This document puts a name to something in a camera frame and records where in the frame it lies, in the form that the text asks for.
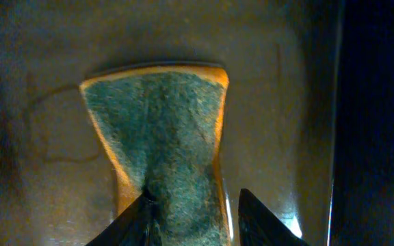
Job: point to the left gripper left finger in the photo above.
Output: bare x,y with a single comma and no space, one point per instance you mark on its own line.
135,226

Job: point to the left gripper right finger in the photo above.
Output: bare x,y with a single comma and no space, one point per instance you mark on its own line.
259,226

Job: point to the green yellow sponge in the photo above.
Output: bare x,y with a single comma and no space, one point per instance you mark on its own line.
161,128

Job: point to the left dark tray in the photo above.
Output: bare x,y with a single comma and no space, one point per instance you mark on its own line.
58,186

